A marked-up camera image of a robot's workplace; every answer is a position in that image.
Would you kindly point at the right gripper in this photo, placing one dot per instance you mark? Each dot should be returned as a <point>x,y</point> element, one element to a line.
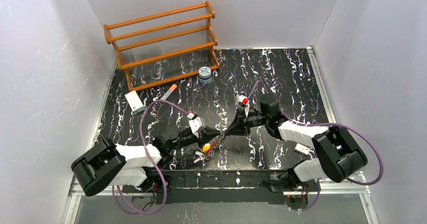
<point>244,123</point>

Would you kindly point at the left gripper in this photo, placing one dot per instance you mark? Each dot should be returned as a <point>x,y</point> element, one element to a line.
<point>203,132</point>

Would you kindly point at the red handled keyring with keys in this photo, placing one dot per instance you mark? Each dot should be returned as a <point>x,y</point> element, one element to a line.
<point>207,151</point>

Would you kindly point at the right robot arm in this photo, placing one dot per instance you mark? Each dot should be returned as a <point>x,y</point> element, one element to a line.
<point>338,153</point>

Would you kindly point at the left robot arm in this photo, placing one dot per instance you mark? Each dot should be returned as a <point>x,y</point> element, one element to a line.
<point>109,164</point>

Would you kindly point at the small blue patterned tin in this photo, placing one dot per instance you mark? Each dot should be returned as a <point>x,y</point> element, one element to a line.
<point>205,75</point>

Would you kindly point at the orange capped marker pen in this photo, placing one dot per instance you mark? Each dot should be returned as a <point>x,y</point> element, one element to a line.
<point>169,92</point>

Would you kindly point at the white card box right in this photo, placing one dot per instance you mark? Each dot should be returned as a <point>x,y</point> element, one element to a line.
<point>302,149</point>

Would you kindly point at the white card box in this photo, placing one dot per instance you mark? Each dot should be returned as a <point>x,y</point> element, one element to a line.
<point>302,149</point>
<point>135,102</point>

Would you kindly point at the white card box left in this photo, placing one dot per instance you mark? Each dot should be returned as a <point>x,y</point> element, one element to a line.
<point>135,102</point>

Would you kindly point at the orange wooden shelf rack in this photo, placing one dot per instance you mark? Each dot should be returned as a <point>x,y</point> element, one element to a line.
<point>155,38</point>

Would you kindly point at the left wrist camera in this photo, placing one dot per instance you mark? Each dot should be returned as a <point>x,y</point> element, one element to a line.
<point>196,123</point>

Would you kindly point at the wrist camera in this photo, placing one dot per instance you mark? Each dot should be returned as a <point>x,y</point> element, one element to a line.
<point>196,123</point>
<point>242,103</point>

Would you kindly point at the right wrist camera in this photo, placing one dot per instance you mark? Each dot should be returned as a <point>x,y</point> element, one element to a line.
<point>242,103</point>

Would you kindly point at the aluminium frame rail front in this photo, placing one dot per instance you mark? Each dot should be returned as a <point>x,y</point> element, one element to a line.
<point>251,179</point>

